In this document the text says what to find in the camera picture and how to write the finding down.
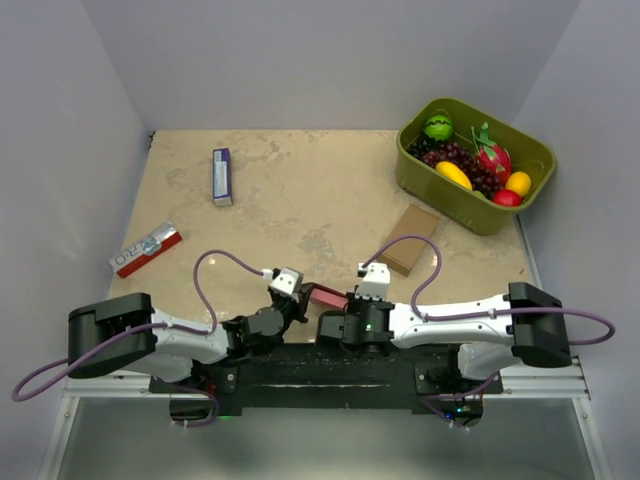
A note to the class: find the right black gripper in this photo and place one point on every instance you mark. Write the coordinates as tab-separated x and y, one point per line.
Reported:
355	301

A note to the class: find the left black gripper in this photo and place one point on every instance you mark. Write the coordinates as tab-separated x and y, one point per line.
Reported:
300	307

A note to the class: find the pink paper box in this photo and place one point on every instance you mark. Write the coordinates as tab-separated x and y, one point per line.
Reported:
324	296

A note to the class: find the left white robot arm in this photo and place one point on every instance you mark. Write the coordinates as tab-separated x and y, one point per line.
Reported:
127	333

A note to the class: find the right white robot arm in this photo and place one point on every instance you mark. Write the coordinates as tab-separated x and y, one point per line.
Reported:
524	325

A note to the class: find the brown cardboard box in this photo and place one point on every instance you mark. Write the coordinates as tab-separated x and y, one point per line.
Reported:
404	255

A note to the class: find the purple toothpaste box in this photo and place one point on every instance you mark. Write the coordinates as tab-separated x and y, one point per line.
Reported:
222	195

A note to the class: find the red white toothpaste box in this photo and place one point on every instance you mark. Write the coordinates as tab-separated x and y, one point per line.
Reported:
134	257

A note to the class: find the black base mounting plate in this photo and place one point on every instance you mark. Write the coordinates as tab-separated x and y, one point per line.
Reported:
421	380

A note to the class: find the olive green plastic bin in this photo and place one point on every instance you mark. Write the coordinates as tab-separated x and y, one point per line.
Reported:
481	216

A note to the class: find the yellow toy mango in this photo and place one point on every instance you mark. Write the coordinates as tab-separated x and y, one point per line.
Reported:
454	173

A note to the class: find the dark purple toy grapes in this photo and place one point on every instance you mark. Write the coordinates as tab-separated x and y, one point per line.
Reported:
431	152

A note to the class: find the red toy apple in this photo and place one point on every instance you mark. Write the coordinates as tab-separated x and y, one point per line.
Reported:
507	198

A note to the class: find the green toy watermelon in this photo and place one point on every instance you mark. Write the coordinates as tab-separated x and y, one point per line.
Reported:
439	127

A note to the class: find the red toy dragon fruit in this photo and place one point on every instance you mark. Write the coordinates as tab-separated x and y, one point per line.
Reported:
490	154

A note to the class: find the orange toy lemon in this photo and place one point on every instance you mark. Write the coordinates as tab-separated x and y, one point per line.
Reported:
520	183

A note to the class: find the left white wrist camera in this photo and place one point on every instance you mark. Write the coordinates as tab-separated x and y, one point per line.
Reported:
287	283

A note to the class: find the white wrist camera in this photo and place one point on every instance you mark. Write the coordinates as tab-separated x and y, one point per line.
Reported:
375	281
287	283

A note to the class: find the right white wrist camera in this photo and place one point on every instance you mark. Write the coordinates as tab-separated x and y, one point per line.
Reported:
375	281

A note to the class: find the aluminium frame rail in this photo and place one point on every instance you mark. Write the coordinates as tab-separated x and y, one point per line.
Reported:
519	380

